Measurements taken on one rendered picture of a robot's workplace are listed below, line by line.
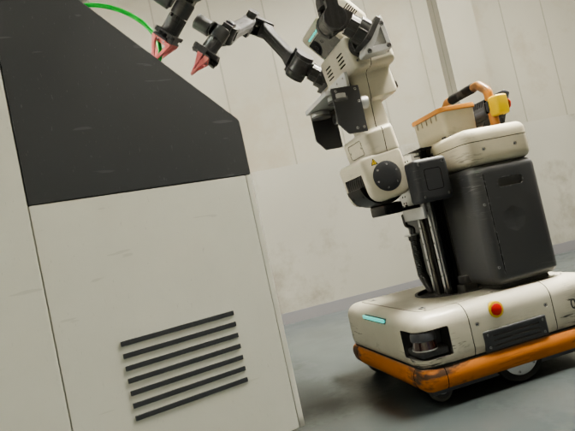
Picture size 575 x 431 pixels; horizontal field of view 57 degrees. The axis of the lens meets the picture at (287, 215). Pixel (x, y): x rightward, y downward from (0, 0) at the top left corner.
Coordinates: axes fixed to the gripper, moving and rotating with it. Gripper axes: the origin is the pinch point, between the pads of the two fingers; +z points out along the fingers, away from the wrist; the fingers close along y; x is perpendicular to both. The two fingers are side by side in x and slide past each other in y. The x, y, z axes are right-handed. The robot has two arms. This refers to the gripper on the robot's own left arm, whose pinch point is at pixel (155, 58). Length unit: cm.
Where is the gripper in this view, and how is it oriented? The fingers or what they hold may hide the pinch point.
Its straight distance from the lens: 178.3
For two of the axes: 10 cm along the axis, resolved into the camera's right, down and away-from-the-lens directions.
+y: -1.1, 2.1, -9.7
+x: 8.3, 5.5, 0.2
